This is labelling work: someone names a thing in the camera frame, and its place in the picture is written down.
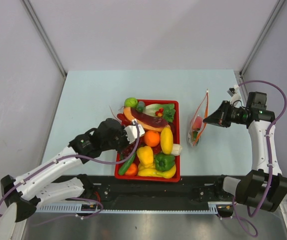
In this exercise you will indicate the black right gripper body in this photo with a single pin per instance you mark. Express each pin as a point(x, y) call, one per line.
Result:
point(227, 116)

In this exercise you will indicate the yellow banana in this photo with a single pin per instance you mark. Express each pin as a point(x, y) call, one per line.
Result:
point(152, 172)

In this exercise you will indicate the light blue cable duct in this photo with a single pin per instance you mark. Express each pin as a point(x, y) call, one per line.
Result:
point(154, 206)

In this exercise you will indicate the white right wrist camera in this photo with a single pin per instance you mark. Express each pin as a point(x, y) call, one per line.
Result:
point(234, 93)

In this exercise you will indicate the green leafy herb sprig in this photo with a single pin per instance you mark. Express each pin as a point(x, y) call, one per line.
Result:
point(168, 112)

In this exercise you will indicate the clear zip bag orange zipper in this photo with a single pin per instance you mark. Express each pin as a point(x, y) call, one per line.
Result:
point(193, 137)

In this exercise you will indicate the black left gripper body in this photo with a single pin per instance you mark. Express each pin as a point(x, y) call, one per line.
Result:
point(120, 141)

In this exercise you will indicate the yellow bell pepper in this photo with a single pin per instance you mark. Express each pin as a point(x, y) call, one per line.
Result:
point(146, 157)

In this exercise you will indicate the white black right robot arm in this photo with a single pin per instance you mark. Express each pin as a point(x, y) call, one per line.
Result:
point(264, 186)

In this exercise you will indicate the dark green cucumber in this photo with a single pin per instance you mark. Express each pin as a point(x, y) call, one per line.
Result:
point(126, 165)

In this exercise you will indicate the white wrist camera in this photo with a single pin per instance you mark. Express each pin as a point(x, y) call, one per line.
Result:
point(234, 93)
point(133, 131)

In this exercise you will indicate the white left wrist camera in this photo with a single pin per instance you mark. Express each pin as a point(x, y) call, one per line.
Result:
point(133, 131)

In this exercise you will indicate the white daikon radish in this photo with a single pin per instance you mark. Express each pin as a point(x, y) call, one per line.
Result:
point(176, 149)

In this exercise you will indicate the pink peach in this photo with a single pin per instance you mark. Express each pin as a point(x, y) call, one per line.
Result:
point(197, 124)

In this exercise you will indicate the orange fruit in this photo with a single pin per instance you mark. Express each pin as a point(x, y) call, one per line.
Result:
point(151, 138)

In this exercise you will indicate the dark red grape bunch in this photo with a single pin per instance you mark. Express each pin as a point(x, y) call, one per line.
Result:
point(127, 151)

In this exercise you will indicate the red yellow cherry pair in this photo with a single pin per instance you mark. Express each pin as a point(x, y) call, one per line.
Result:
point(160, 112)

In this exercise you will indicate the green lime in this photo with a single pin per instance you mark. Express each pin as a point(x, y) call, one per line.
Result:
point(131, 102)

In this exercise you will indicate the green bell pepper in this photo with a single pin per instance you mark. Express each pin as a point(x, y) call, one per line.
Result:
point(164, 162)

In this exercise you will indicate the green white lettuce head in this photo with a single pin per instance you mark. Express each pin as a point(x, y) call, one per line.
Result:
point(152, 109)

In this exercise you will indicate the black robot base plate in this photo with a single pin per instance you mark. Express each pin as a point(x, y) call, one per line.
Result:
point(195, 189)

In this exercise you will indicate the red plastic lobster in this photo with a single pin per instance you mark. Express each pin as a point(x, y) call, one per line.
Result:
point(123, 116)

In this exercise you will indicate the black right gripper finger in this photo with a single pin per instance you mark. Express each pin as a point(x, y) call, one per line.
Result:
point(215, 117)
point(212, 122)

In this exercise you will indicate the red plastic food tray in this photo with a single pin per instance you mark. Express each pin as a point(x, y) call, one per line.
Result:
point(175, 128)

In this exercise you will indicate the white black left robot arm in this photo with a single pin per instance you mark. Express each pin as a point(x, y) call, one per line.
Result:
point(38, 187)

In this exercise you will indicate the small orange tangerine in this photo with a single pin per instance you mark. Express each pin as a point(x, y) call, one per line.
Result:
point(132, 170)

